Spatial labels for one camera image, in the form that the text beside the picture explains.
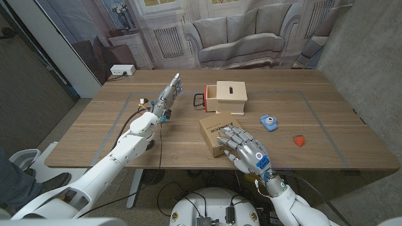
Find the black round floor object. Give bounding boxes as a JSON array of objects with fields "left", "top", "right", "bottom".
[{"left": 140, "top": 169, "right": 166, "bottom": 186}]

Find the person leg in jeans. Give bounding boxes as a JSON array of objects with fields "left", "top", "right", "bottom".
[{"left": 0, "top": 147, "right": 43, "bottom": 211}]

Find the blue toy camera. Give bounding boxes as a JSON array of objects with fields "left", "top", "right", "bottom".
[{"left": 259, "top": 114, "right": 279, "bottom": 132}]

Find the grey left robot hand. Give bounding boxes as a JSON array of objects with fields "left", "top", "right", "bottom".
[{"left": 152, "top": 73, "right": 183, "bottom": 118}]

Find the black floor cable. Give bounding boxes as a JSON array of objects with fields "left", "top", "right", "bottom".
[{"left": 156, "top": 181, "right": 208, "bottom": 218}]

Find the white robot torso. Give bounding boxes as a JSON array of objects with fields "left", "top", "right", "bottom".
[{"left": 169, "top": 187, "right": 261, "bottom": 226}]

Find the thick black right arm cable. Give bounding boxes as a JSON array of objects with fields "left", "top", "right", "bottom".
[{"left": 273, "top": 171, "right": 352, "bottom": 226}]

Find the white power strip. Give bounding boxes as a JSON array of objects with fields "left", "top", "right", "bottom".
[{"left": 110, "top": 64, "right": 136, "bottom": 77}]

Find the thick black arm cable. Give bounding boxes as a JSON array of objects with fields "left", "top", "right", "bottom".
[
  {"left": 273, "top": 171, "right": 352, "bottom": 226},
  {"left": 109, "top": 106, "right": 150, "bottom": 152}
]

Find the red toy strawberry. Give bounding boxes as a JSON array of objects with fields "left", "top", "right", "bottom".
[{"left": 293, "top": 134, "right": 306, "bottom": 148}]

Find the dark shoe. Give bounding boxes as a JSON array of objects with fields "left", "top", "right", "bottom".
[{"left": 40, "top": 172, "right": 72, "bottom": 191}]

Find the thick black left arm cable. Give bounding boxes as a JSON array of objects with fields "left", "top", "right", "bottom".
[{"left": 109, "top": 106, "right": 150, "bottom": 152}]

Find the thin black hanging cable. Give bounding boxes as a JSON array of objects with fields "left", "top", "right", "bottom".
[{"left": 78, "top": 124, "right": 163, "bottom": 219}]

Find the white table leg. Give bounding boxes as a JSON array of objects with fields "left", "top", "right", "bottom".
[{"left": 126, "top": 169, "right": 144, "bottom": 210}]

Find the brown cardboard package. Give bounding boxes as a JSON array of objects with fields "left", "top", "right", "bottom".
[{"left": 198, "top": 111, "right": 247, "bottom": 158}]

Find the wooden box with slot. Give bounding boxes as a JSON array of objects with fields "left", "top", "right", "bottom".
[{"left": 215, "top": 80, "right": 248, "bottom": 116}]

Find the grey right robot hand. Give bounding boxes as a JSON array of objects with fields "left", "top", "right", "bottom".
[{"left": 216, "top": 123, "right": 274, "bottom": 183}]

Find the printed living room backdrop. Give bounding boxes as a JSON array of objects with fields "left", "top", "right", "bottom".
[{"left": 34, "top": 0, "right": 356, "bottom": 85}]

